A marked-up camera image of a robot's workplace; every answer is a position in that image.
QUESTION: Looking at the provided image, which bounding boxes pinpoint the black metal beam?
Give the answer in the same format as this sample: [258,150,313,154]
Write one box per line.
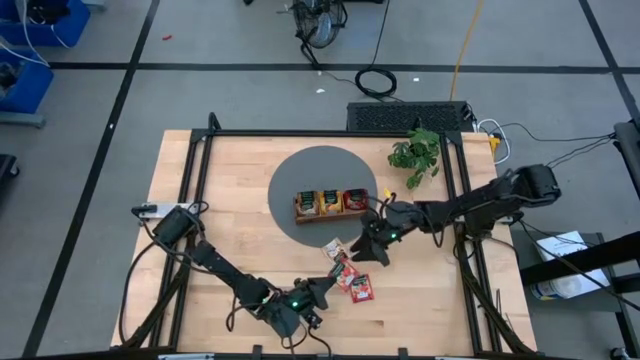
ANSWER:
[519,233,640,287]

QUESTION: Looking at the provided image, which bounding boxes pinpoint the yellow cable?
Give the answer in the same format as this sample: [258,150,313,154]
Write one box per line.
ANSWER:
[448,0,486,101]

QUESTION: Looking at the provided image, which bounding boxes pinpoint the grey round mat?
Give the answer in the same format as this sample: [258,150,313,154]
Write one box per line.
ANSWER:
[267,145,379,249]

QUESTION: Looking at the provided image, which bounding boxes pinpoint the dark grey cart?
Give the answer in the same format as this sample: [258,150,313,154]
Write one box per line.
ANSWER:
[509,228,624,314]

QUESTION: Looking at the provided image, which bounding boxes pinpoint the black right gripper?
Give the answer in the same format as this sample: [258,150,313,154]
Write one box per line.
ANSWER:
[349,201,426,268]

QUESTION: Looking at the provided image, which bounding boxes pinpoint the orange mango tea packet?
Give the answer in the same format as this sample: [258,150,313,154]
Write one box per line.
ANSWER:
[319,189,344,215]

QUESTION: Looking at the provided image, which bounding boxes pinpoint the black caster wheel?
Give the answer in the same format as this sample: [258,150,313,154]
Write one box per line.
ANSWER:
[0,153,21,182]

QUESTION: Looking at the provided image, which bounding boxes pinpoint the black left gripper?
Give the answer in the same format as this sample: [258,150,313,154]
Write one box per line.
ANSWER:
[259,276,338,339]

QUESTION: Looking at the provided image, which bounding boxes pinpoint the white cable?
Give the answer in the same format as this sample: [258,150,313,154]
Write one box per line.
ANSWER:
[475,118,512,166]

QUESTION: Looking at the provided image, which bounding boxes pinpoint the beige vanilla tea packet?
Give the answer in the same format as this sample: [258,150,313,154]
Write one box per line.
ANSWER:
[322,238,349,264]
[295,190,321,217]

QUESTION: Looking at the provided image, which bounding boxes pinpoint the black power cable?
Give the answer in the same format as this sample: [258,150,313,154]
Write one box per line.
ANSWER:
[544,132,617,169]

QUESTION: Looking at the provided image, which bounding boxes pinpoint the white booklet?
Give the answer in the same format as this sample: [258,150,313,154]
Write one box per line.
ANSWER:
[534,229,590,262]

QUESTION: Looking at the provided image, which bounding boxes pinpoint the black floor fan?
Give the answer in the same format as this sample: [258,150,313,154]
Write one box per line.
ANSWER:
[288,0,350,51]

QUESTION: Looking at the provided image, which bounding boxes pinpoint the brown wooden compartment tray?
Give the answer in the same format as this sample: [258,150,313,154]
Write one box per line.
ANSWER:
[293,188,371,226]

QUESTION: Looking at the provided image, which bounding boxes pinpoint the blue plastic bin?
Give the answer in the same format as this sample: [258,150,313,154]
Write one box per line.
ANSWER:
[0,48,55,115]
[0,0,92,49]

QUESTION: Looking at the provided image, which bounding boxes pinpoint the black coiled cable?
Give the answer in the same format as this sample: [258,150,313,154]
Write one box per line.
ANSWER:
[353,0,399,101]

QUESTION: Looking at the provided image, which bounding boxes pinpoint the green potted plant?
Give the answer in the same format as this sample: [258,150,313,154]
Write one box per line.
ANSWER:
[387,127,443,192]

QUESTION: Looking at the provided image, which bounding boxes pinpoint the black aluminium table frame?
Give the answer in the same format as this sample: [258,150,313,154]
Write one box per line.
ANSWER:
[110,112,539,360]

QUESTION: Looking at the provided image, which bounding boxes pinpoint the black perforated computer case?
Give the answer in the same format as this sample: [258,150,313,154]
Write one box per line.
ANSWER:
[346,100,476,134]

